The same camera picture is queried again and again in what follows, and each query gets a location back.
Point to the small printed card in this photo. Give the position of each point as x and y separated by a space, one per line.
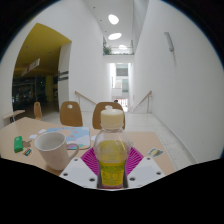
155 152

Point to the clear bottle with yellow drink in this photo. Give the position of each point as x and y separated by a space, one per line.
112 160

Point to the group of oval ceiling lights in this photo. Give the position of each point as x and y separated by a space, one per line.
114 36

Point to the wooden chair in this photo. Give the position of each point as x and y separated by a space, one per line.
96 116
70 116
37 111

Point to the dark pillar sign panel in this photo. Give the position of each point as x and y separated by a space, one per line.
63 76

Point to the small colourful sticker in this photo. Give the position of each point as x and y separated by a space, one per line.
27 152

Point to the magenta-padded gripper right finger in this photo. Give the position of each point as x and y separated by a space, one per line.
148 171

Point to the small green box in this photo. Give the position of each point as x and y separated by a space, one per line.
18 144

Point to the white mug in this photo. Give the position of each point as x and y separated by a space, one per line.
53 153

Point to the green balcony plant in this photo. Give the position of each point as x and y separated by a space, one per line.
107 50

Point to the wooden stair handrail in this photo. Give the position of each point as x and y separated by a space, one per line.
143 100
85 97

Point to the hanging white sign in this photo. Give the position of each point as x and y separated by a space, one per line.
30 66

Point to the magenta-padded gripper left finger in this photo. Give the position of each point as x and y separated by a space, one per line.
76 171

